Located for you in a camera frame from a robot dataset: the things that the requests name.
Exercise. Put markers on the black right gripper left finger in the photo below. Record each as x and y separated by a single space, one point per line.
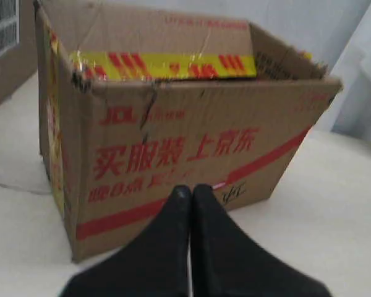
152 264

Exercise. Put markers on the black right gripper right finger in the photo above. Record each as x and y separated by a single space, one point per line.
226 262

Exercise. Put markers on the cardboard box with yellow tape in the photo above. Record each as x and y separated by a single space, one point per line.
135 100

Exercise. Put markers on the plain open cardboard box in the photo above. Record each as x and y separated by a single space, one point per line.
17 45

